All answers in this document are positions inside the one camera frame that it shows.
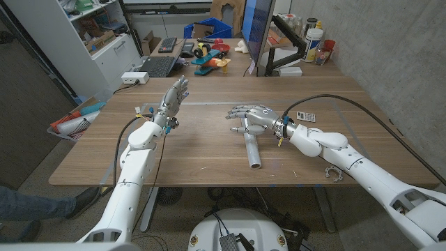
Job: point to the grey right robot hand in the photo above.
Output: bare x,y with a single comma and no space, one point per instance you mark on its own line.
261,118

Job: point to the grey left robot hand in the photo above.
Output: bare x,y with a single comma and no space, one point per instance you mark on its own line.
170,101

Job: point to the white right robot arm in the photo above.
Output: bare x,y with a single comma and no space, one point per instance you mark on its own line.
369,174

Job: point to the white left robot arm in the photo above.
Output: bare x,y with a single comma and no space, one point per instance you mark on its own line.
130,178

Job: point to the clear plastic wrap roll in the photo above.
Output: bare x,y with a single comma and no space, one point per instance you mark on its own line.
254,153

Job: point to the small white calculator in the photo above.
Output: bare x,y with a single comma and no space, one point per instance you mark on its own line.
306,116

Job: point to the teal roll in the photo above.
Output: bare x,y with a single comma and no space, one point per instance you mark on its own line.
92,108

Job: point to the white roll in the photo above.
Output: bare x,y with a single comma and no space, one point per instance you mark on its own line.
75,124

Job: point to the orange roll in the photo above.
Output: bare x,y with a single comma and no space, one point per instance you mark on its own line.
64,120

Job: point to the black laptop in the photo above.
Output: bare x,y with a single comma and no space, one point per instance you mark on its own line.
158,66

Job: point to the white power strip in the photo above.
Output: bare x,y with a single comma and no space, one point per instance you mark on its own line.
135,77

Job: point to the black computer mouse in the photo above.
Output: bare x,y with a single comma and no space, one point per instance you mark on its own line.
187,54

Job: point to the pink sticky note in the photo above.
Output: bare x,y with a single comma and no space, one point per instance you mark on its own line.
251,67

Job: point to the white flat box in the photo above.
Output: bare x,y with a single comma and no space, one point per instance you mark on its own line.
290,71

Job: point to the colourful toy airplane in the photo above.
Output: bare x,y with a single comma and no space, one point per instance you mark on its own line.
209,61

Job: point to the black keyboard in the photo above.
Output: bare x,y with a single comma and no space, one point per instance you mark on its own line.
167,45

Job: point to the open cardboard box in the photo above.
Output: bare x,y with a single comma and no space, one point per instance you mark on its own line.
150,43

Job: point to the red bowl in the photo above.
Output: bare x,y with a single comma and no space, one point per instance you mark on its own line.
221,47

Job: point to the white toy figure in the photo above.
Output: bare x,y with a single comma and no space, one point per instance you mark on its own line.
241,47

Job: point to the stacked orange white boxes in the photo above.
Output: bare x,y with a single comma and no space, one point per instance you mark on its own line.
278,38

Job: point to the clear drinking glass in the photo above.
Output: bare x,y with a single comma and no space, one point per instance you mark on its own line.
322,55

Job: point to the blue plastic bin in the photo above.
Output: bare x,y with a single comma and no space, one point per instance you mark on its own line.
219,28

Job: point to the white plastic canister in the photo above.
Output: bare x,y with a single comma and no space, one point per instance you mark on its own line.
311,45

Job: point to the black computer monitor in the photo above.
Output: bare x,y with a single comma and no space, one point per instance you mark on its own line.
256,28

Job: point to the cardboard box on shelf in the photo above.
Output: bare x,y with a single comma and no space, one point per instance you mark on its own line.
101,41

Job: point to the black round fan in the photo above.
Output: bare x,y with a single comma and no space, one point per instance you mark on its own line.
169,196

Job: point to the clear bin with rolls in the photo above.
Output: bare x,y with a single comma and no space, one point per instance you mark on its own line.
75,123

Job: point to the red cup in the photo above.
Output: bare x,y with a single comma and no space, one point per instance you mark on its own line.
329,44

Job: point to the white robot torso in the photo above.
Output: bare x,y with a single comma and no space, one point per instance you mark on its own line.
240,223

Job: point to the dark lidded jar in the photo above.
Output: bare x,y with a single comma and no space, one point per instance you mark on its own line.
311,23

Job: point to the grey table leg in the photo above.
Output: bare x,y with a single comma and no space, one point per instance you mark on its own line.
324,209
148,212

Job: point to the white shelf cabinet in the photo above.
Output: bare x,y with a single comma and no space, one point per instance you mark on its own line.
69,52

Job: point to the black shoe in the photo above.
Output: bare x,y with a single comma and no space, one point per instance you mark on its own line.
83,202

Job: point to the person's leg in jeans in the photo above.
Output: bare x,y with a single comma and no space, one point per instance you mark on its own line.
31,207

